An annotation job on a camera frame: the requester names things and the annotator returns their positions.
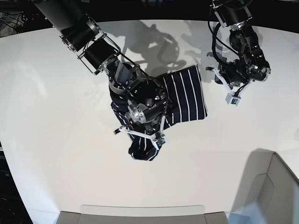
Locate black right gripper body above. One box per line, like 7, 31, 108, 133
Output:
108, 70, 168, 134

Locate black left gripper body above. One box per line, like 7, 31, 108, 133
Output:
218, 44, 271, 88

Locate navy white striped T-shirt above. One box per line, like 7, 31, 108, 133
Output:
109, 65, 210, 162

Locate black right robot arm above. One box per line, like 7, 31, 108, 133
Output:
33, 0, 169, 135

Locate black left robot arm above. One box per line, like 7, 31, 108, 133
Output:
208, 0, 271, 94

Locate beige chair at right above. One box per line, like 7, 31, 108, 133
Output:
227, 149, 299, 224

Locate beige chair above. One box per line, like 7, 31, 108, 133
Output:
56, 205, 228, 224
227, 149, 299, 224

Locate beige chair at bottom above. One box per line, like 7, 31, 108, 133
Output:
56, 205, 228, 224

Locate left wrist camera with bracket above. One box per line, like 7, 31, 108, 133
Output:
206, 67, 252, 106

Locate tangled black cables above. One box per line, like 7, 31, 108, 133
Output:
0, 7, 54, 38

